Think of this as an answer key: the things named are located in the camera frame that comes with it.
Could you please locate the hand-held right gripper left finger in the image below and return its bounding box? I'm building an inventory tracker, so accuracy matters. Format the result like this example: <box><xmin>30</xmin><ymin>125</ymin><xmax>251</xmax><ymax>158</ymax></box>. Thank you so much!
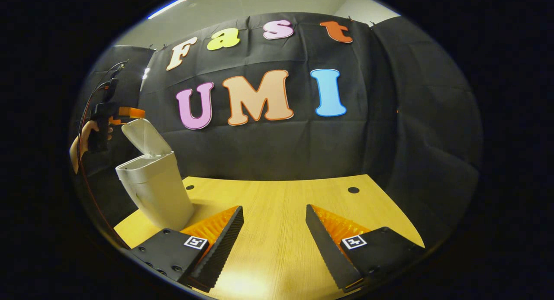
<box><xmin>129</xmin><ymin>205</ymin><xmax>245</xmax><ymax>293</ymax></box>

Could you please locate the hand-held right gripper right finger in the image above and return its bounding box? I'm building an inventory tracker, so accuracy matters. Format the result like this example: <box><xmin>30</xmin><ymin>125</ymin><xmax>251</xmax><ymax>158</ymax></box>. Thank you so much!
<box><xmin>305</xmin><ymin>204</ymin><xmax>427</xmax><ymax>293</ymax></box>

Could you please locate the white desktop garbage bin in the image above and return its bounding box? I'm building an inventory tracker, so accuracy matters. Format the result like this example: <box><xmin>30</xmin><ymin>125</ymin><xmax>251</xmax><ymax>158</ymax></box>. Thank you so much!
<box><xmin>115</xmin><ymin>118</ymin><xmax>196</xmax><ymax>231</ymax></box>

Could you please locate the wooden desktop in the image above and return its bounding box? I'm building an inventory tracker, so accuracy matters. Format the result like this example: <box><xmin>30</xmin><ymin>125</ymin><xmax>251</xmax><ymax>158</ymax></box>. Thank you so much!
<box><xmin>113</xmin><ymin>174</ymin><xmax>425</xmax><ymax>300</ymax></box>

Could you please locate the black backdrop cloth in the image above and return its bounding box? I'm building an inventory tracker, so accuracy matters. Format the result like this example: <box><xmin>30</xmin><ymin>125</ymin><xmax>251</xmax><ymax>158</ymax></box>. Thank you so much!
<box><xmin>71</xmin><ymin>12</ymin><xmax>483</xmax><ymax>244</ymax></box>

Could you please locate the red and black cable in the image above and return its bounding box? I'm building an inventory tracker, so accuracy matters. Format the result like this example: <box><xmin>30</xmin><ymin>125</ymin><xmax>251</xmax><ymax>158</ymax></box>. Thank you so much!
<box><xmin>77</xmin><ymin>60</ymin><xmax>130</xmax><ymax>248</ymax></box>

